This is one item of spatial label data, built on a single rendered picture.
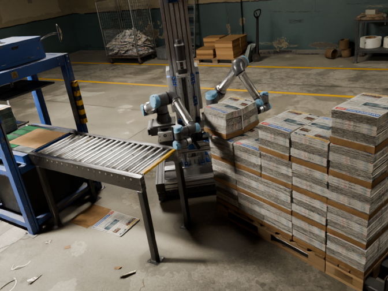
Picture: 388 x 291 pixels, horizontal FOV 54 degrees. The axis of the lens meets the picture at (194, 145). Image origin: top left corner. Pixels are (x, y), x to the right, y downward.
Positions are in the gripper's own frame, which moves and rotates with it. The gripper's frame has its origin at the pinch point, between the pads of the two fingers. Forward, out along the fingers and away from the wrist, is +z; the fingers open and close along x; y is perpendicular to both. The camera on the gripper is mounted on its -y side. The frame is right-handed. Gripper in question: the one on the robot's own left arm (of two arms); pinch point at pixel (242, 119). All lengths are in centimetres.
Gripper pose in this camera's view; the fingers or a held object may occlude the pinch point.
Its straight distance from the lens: 355.3
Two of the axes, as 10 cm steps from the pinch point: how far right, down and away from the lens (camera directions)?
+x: 6.1, 2.7, -7.5
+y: -1.1, -9.0, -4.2
